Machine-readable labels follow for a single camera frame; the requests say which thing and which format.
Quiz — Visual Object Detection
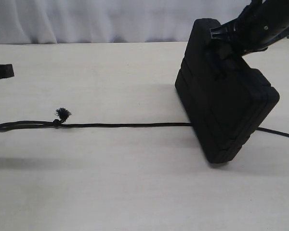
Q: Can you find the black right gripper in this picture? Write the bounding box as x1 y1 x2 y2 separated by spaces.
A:
209 19 289 56

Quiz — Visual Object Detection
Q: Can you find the black plastic carrying case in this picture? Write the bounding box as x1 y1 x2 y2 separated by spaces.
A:
175 18 280 164

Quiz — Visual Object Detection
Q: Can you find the black braided rope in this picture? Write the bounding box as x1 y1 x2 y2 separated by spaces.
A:
0 107 289 141

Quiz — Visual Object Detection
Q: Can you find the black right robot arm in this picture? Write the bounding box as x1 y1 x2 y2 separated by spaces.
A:
210 0 289 56

